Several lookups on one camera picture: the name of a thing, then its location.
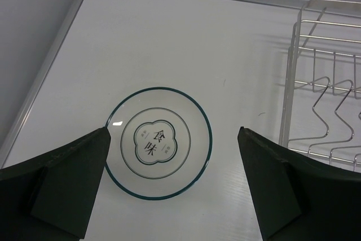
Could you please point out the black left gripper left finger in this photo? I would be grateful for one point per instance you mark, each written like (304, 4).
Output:
(51, 196)

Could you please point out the metal wire dish rack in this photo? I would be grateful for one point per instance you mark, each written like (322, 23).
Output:
(321, 105)

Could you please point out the white plate with teal rim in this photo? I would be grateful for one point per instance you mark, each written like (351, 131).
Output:
(161, 143)

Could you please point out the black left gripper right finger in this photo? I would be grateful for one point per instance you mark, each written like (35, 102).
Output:
(296, 197)

